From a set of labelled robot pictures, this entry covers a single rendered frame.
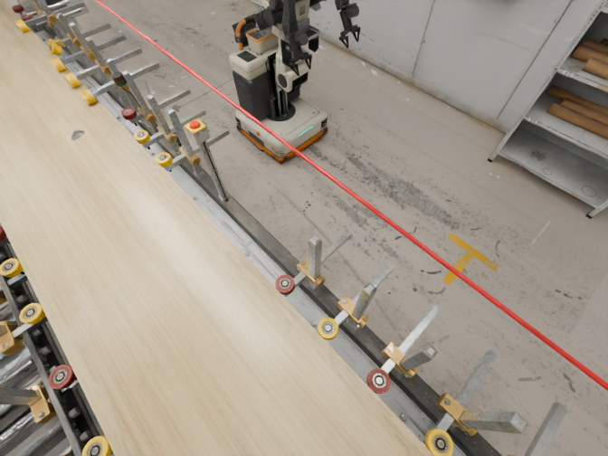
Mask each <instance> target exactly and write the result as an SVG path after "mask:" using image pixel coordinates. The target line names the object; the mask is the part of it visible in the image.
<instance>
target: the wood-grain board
mask: <svg viewBox="0 0 608 456"><path fill-rule="evenodd" d="M20 19H21V18H20V17H19V16H18V15H17V14H16V13H15V11H14V10H13V9H12V8H11V7H10V6H9V5H8V4H7V3H6V2H3V3H0V223H1V224H2V226H3V228H4V230H5V233H6V235H7V237H8V240H9V242H10V243H11V245H12V247H13V249H14V252H15V254H16V256H17V258H18V260H19V262H20V263H21V265H22V267H23V269H24V272H25V274H26V276H27V278H28V280H29V281H30V283H31V285H32V287H33V290H34V292H35V294H36V296H37V299H38V300H39V302H40V304H41V306H42V308H43V311H44V313H45V315H46V317H47V318H48V320H49V322H50V324H51V326H52V329H53V331H54V333H55V335H56V337H57V338H58V340H59V342H60V344H61V346H62V349H63V351H64V353H65V355H66V357H67V359H68V361H69V363H70V365H71V368H72V370H73V372H74V374H75V375H76V377H77V379H78V381H79V383H80V385H81V388H82V390H83V392H84V393H85V395H86V397H87V399H88V401H89V403H90V406H91V408H92V410H93V412H94V413H95V416H96V418H97V420H98V422H99V424H100V427H101V429H102V431H103V432H104V434H105V436H106V438H107V440H108V442H109V445H110V447H111V449H112V450H113V452H114V454H115V456H434V455H433V454H432V453H431V452H430V451H429V450H428V449H427V448H426V447H425V446H424V445H423V444H422V443H421V441H420V440H419V439H418V438H417V437H416V436H415V435H414V434H413V433H412V432H411V431H410V430H409V429H408V428H407V427H406V426H405V424H404V423H403V422H402V421H401V420H400V419H399V418H398V417H397V416H396V415H395V414H394V413H393V412H392V411H391V410H390V408H389V407H388V406H387V405H386V404H385V403H384V402H383V401H382V400H381V399H380V398H379V397H378V396H377V395H376V394H375V392H374V391H373V390H372V389H371V388H370V387H369V386H368V385H367V384H366V383H365V382H364V381H363V380H362V379H361V378H360V377H359V376H358V374H357V373H356V372H355V371H354V370H353V369H352V368H351V367H350V366H349V365H348V364H347V363H346V362H345V361H344V360H343V358H342V357H341V356H340V355H339V354H338V353H337V352H336V351H335V350H334V349H333V348H332V347H331V346H330V345H329V344H328V342H327V341H326V340H325V339H324V338H323V337H322V336H321V335H320V334H319V333H318V332H317V331H316V330H315V329H314V328H313V327H312V326H311V325H310V324H309V323H308V321H307V320H306V319H304V318H303V317H302V316H301V315H300V314H299V313H298V311H297V310H296V309H295V308H294V307H293V306H292V305H291V304H290V303H289V302H288V301H287V300H286V299H285V298H284V297H283V296H282V295H281V294H280V292H279V291H278V290H277V289H276V288H275V287H274V286H273V285H272V284H271V283H270V282H269V281H268V280H267V279H266V278H265V276H264V275H263V274H262V273H261V272H260V271H259V270H258V269H257V268H256V267H255V266H254V265H253V264H252V263H251V262H250V260H249V259H248V258H247V257H246V256H245V255H244V254H243V253H242V252H241V251H240V250H239V249H238V248H237V247H236V246H235V245H234V244H233V242H232V241H231V240H230V239H229V238H228V237H227V236H226V235H225V234H224V233H223V232H222V231H221V230H220V229H219V228H218V226H217V225H216V224H215V223H214V222H213V221H212V220H211V219H210V218H209V217H208V216H207V215H206V214H205V213H204V212H203V210H202V209H201V208H200V207H199V206H198V205H197V204H196V203H195V202H194V201H193V200H192V199H191V198H190V197H189V196H188V195H187V193H186V192H185V191H184V190H183V189H182V188H181V187H180V186H179V185H178V184H177V183H176V182H175V181H174V180H173V179H172V178H171V176H170V175H169V174H168V173H167V172H166V171H165V170H164V169H163V168H162V167H161V166H160V165H159V164H158V163H157V162H156V160H155V159H154V158H153V157H152V156H150V155H149V154H148V152H147V151H146V150H145V149H144V148H143V147H142V146H140V144H139V143H138V142H137V141H136V140H135V139H134V138H133V137H132V136H131V135H130V134H129V133H128V132H127V131H126V130H125V128H124V127H123V126H122V125H121V124H120V123H119V122H118V121H117V120H116V119H115V118H114V117H113V116H112V115H111V114H110V113H109V111H108V110H107V109H106V108H105V107H104V106H103V105H102V104H101V103H100V102H99V101H98V100H97V99H96V98H95V97H94V98H95V100H96V101H97V102H95V103H92V104H90V105H88V104H87V103H86V102H85V101H84V100H83V99H82V97H81V95H80V93H79V92H81V91H84V90H86V89H87V88H86V87H85V86H84V85H83V84H82V83H81V82H80V84H81V85H80V86H77V87H75V88H73V87H72V86H71V85H70V84H69V83H68V82H67V81H66V80H65V78H64V77H63V75H66V74H68V73H70V72H71V71H70V70H69V69H68V68H67V67H66V66H65V65H64V66H65V68H66V70H65V71H61V72H57V71H56V69H55V68H53V66H52V64H51V62H50V60H51V59H54V58H56V57H57V56H56V55H55V54H52V53H50V51H49V48H48V47H47V46H46V44H45V43H44V42H43V41H42V40H41V39H40V38H39V37H38V36H37V35H36V34H35V33H34V32H33V31H32V30H31V28H30V27H28V28H29V29H30V31H29V32H26V33H22V31H21V30H20V29H19V28H18V27H17V25H16V24H15V21H18V20H20ZM78 81H79V80H78ZM74 130H81V131H83V130H84V132H85V133H84V134H83V135H81V137H80V138H77V139H76V140H72V139H71V135H72V133H73V131H74Z"/></svg>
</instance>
